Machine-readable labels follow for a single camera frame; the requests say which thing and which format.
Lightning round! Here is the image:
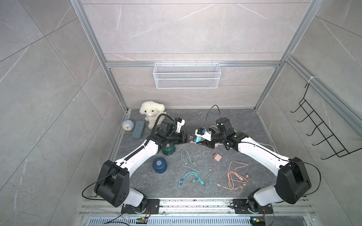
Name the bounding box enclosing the green meat grinder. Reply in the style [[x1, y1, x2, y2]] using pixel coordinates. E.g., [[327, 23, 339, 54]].
[[161, 143, 176, 156]]

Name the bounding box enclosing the teal charger plug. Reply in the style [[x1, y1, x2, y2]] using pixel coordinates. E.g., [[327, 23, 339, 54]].
[[194, 136, 202, 143]]

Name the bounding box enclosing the teal charging cable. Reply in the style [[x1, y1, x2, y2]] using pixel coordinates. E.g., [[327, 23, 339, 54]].
[[177, 149, 211, 188]]

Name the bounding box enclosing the pink power strip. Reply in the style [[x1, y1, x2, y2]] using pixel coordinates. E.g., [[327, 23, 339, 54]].
[[189, 136, 202, 144]]

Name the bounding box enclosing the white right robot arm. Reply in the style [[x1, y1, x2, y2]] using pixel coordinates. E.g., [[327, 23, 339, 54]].
[[195, 117, 312, 207]]

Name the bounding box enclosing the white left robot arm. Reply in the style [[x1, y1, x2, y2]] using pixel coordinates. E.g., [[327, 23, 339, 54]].
[[90, 114, 190, 211]]

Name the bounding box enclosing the blue meat grinder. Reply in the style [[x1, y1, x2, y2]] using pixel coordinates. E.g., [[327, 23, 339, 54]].
[[152, 157, 168, 174]]

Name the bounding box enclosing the pink charger plug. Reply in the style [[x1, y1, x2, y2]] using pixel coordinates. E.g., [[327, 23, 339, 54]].
[[213, 153, 222, 162]]

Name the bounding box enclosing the white plush dog toy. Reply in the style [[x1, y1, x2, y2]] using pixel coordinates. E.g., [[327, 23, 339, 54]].
[[140, 101, 166, 129]]

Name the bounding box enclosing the grey blue sponge block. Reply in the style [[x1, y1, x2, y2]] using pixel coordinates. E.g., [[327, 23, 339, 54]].
[[132, 120, 146, 140]]

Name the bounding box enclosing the small globe ball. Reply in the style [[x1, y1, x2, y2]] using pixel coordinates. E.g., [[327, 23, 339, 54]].
[[122, 119, 135, 131]]

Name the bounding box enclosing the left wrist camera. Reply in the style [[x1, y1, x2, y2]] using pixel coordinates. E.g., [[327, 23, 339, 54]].
[[174, 117, 185, 133]]

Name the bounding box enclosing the orange charging cable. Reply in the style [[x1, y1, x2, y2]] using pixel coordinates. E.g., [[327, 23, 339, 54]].
[[217, 160, 250, 191]]

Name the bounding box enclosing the white wire mesh basket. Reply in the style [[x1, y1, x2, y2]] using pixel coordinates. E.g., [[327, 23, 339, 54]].
[[153, 63, 221, 89]]

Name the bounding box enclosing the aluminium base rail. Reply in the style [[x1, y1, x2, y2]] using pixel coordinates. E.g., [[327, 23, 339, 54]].
[[75, 197, 320, 226]]

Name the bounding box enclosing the black wire hook rack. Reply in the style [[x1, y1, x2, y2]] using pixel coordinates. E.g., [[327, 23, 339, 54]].
[[290, 83, 362, 160]]

